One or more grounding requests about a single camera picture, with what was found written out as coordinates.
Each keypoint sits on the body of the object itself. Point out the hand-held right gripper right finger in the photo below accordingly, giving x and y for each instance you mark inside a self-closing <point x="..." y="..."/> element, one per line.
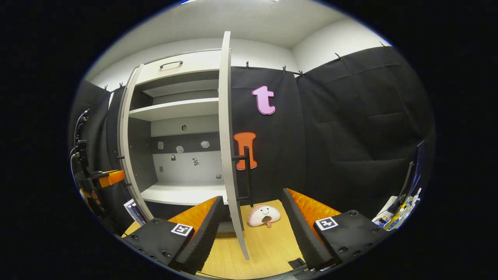
<point x="301" y="233"/>

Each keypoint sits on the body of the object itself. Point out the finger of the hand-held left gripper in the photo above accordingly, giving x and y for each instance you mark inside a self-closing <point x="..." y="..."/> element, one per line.
<point x="113" y="177"/>

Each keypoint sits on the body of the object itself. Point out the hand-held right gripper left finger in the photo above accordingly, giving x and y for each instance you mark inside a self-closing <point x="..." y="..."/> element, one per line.
<point x="202" y="237"/>

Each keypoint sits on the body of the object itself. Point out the beige cabinet door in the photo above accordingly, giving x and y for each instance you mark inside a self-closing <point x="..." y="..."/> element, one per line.
<point x="225" y="116"/>
<point x="124" y="155"/>

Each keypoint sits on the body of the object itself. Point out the beige double-door shoe cabinet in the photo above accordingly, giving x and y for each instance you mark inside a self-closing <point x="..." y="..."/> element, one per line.
<point x="175" y="109"/>

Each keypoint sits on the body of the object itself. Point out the white smiling plush toy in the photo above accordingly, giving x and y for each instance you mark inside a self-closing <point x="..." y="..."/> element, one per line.
<point x="260" y="216"/>

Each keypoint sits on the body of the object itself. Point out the colourful desk clutter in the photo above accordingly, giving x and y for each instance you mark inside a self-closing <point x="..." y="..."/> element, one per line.
<point x="400" y="216"/>

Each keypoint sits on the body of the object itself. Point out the black backdrop cloth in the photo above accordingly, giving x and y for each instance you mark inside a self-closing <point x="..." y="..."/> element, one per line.
<point x="350" y="136"/>

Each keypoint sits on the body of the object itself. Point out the dark monitor screen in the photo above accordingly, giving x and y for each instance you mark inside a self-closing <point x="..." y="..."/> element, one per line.
<point x="418" y="171"/>

